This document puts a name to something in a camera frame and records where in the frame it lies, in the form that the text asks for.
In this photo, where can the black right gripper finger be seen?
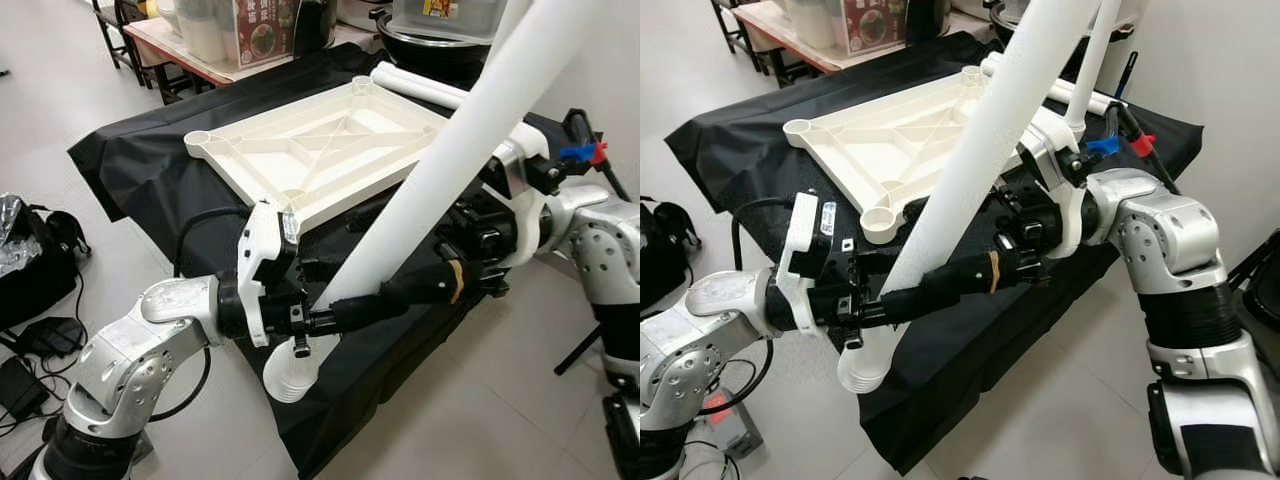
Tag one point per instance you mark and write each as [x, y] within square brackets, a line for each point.
[440, 285]
[980, 278]

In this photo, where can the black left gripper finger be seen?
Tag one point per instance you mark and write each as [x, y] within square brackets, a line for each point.
[345, 315]
[872, 263]
[890, 308]
[325, 270]

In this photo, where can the white plastic table top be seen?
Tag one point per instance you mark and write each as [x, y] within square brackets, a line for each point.
[900, 140]
[300, 150]

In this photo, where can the black tablecloth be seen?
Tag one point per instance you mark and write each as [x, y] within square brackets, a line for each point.
[150, 170]
[740, 160]

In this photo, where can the grey box red button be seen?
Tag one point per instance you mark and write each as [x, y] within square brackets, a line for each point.
[730, 425]

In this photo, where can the black bag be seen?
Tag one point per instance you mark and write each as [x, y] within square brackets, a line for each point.
[45, 290]
[670, 260]

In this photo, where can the clear plastic storage box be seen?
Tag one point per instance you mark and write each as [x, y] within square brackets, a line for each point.
[450, 18]

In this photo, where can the wooden table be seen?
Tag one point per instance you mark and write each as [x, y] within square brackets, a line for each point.
[790, 35]
[170, 50]

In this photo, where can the white plastic container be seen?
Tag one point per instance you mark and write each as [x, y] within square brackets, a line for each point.
[208, 30]
[818, 25]

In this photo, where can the round black adapter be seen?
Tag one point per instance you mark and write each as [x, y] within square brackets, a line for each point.
[50, 338]

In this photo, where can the dark wooden chair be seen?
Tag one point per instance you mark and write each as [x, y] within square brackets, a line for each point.
[745, 40]
[130, 50]

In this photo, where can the black power adapter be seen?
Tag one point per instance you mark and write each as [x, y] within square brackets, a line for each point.
[20, 385]

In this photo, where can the crumpled clear plastic wrap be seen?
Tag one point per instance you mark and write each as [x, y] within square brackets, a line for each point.
[12, 235]

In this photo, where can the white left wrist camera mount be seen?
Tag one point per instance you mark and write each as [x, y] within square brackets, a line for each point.
[800, 240]
[258, 250]

